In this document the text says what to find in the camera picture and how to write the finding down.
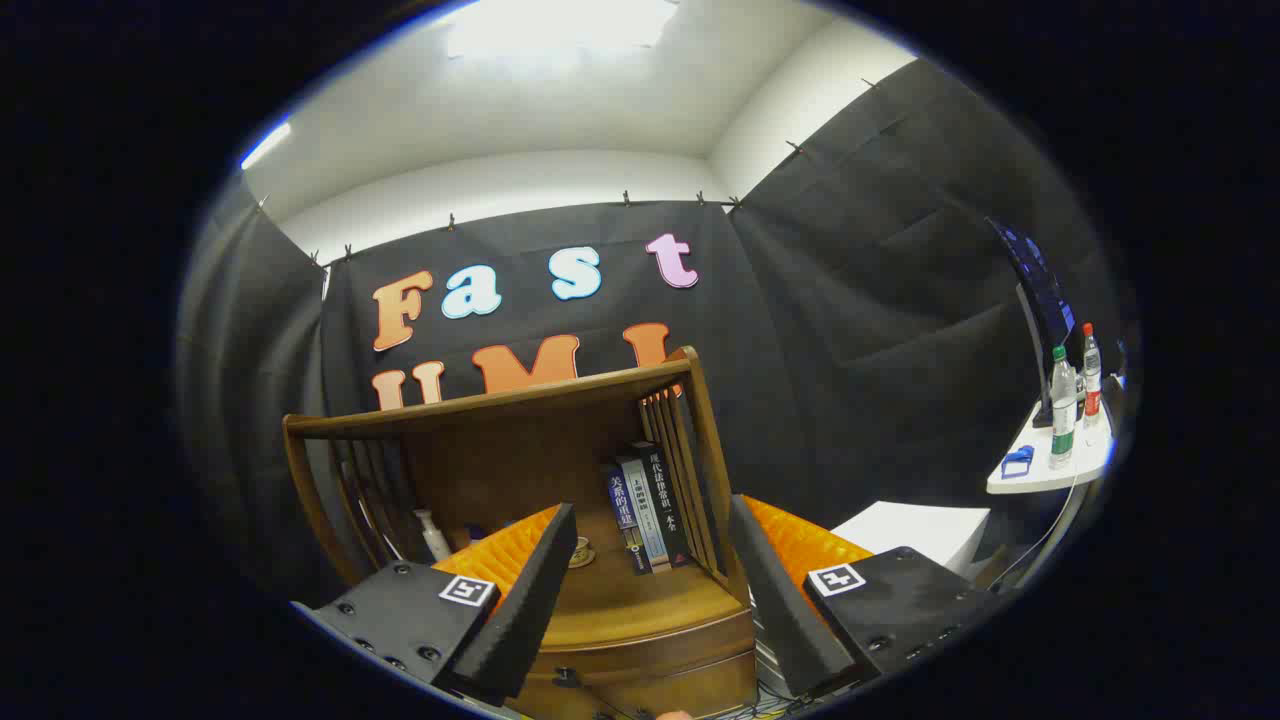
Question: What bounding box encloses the wooden cabinet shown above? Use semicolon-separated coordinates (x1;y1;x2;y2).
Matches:
283;346;761;720

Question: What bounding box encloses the white pump bottle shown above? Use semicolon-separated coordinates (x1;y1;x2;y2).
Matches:
414;509;453;563

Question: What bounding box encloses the wooden countertop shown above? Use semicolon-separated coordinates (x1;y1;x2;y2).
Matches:
440;500;751;651

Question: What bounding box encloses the red label water bottle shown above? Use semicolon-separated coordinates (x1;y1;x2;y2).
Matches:
1080;322;1103;429

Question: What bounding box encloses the green label water bottle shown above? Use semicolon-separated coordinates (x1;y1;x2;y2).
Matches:
1048;345;1078;471

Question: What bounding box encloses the black computer monitor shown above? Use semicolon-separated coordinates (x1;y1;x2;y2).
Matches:
985;217;1077;429

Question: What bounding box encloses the white side table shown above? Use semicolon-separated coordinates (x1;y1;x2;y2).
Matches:
986;375;1121;591

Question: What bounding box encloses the white spine book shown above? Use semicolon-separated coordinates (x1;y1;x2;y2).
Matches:
617;455;671;571

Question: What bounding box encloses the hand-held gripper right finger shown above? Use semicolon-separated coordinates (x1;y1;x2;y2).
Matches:
728;494;1011;699

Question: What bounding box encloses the ceiling light panel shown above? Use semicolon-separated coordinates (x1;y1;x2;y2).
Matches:
440;0;681;61

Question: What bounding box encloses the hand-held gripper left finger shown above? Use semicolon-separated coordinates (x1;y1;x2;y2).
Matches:
290;502;579;707

